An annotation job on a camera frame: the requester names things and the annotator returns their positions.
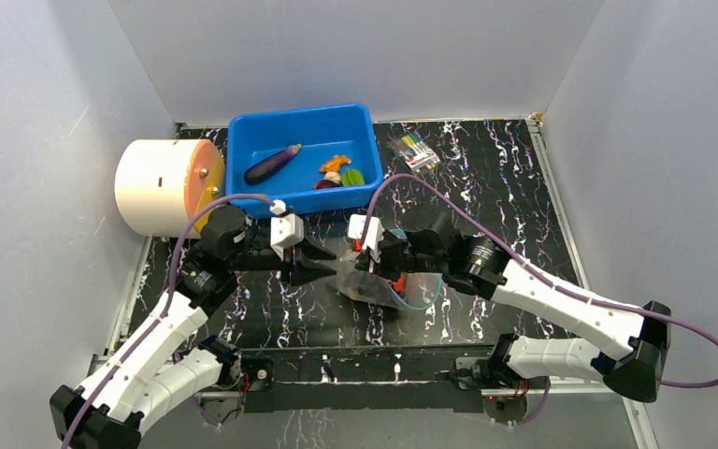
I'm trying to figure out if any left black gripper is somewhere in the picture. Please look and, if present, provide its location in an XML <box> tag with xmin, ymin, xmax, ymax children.
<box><xmin>229</xmin><ymin>229</ymin><xmax>337</xmax><ymax>287</ymax></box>

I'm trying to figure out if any black grape bunch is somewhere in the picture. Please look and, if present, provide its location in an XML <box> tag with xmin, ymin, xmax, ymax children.
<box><xmin>343</xmin><ymin>278</ymin><xmax>392</xmax><ymax>304</ymax></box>

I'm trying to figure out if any clear zip top bag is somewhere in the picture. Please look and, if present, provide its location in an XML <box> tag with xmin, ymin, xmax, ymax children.
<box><xmin>335</xmin><ymin>269</ymin><xmax>443</xmax><ymax>311</ymax></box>

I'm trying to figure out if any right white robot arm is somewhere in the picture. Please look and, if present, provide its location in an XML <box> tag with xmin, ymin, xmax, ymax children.
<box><xmin>348</xmin><ymin>212</ymin><xmax>670</xmax><ymax>403</ymax></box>

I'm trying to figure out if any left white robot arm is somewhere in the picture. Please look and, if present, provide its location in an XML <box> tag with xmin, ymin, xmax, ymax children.
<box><xmin>50</xmin><ymin>198</ymin><xmax>337</xmax><ymax>448</ymax></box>

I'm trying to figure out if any green leaf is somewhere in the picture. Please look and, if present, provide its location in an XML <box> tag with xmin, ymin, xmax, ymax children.
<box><xmin>340</xmin><ymin>168</ymin><xmax>366</xmax><ymax>187</ymax></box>

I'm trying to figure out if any small beige mushroom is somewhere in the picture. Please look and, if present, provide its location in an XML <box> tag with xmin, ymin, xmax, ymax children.
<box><xmin>323</xmin><ymin>171</ymin><xmax>341</xmax><ymax>185</ymax></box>

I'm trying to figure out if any orange starfish cookie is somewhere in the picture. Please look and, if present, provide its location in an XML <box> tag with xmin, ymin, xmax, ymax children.
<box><xmin>319</xmin><ymin>154</ymin><xmax>352</xmax><ymax>174</ymax></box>

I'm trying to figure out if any purple eggplant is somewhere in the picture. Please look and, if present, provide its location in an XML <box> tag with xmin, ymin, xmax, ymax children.
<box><xmin>244</xmin><ymin>144</ymin><xmax>302</xmax><ymax>185</ymax></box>

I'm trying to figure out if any blue plastic bin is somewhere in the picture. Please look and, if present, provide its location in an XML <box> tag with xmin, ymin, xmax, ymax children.
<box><xmin>224</xmin><ymin>103</ymin><xmax>384</xmax><ymax>214</ymax></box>

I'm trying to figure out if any pack of coloured markers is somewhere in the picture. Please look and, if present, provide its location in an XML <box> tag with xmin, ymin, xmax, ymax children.
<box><xmin>387</xmin><ymin>132</ymin><xmax>441</xmax><ymax>175</ymax></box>

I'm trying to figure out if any white cylinder container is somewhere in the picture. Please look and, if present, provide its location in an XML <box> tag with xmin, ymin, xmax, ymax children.
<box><xmin>114</xmin><ymin>139</ymin><xmax>226</xmax><ymax>238</ymax></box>

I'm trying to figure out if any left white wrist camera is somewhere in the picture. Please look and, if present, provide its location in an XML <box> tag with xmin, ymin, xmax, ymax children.
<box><xmin>269</xmin><ymin>199</ymin><xmax>304</xmax><ymax>261</ymax></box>

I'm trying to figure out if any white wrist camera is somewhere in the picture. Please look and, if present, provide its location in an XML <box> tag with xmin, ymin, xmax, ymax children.
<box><xmin>269</xmin><ymin>199</ymin><xmax>304</xmax><ymax>261</ymax></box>
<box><xmin>347</xmin><ymin>214</ymin><xmax>385</xmax><ymax>262</ymax></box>

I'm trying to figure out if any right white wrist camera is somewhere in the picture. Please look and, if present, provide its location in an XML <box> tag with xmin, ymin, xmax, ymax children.
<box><xmin>347</xmin><ymin>214</ymin><xmax>385</xmax><ymax>262</ymax></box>

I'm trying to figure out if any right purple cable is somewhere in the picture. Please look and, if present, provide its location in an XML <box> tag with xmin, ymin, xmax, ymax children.
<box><xmin>362</xmin><ymin>174</ymin><xmax>718</xmax><ymax>390</ymax></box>

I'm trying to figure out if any purple cable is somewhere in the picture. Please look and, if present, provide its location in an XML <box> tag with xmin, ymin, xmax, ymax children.
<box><xmin>362</xmin><ymin>174</ymin><xmax>718</xmax><ymax>390</ymax></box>
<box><xmin>60</xmin><ymin>194</ymin><xmax>277</xmax><ymax>449</ymax></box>

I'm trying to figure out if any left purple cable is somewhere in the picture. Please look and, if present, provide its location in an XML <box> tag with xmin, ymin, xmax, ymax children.
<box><xmin>60</xmin><ymin>194</ymin><xmax>277</xmax><ymax>449</ymax></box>

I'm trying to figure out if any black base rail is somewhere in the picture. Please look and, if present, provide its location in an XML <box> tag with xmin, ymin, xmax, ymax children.
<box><xmin>241</xmin><ymin>344</ymin><xmax>532</xmax><ymax>421</ymax></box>

